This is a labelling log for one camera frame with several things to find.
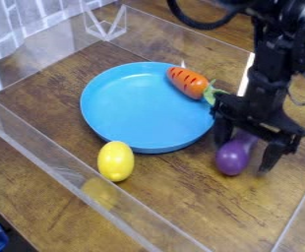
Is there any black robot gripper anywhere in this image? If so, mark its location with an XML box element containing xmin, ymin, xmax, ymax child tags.
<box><xmin>211</xmin><ymin>67</ymin><xmax>305</xmax><ymax>172</ymax></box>

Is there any purple toy eggplant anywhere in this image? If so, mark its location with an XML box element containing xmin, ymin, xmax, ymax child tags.
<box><xmin>216</xmin><ymin>130</ymin><xmax>259</xmax><ymax>176</ymax></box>

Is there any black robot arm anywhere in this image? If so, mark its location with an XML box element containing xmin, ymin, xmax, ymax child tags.
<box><xmin>212</xmin><ymin>0</ymin><xmax>305</xmax><ymax>173</ymax></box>

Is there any blue round plastic tray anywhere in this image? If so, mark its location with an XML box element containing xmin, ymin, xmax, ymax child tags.
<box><xmin>81</xmin><ymin>62</ymin><xmax>213</xmax><ymax>154</ymax></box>

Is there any orange toy carrot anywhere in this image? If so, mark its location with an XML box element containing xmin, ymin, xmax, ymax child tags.
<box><xmin>168</xmin><ymin>66</ymin><xmax>225</xmax><ymax>105</ymax></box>

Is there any yellow toy lemon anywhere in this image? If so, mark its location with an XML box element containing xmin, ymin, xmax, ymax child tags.
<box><xmin>98</xmin><ymin>141</ymin><xmax>134</xmax><ymax>182</ymax></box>

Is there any white checkered curtain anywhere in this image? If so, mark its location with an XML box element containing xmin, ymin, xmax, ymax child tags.
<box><xmin>0</xmin><ymin>0</ymin><xmax>117</xmax><ymax>65</ymax></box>

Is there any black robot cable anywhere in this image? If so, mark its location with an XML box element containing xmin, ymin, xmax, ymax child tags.
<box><xmin>166</xmin><ymin>0</ymin><xmax>243</xmax><ymax>31</ymax></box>

